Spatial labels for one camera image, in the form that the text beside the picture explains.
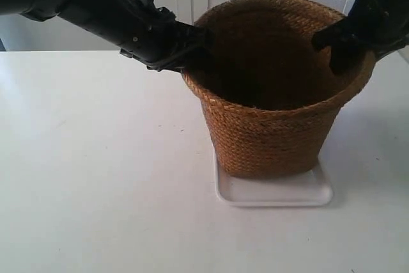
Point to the white rectangular plastic tray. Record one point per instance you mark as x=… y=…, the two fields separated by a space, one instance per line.
x=310 y=189

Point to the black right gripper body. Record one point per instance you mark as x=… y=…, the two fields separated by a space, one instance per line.
x=377 y=25

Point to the brown woven wicker basket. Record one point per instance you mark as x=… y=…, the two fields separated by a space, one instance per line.
x=268 y=98

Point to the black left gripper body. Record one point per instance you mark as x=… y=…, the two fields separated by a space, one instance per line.
x=139 y=29

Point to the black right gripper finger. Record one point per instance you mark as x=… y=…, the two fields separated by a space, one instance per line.
x=344 y=55
x=338 y=36

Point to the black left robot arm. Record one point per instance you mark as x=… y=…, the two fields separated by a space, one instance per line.
x=76 y=12

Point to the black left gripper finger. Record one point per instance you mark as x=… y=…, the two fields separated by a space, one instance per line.
x=193 y=43
x=171 y=59

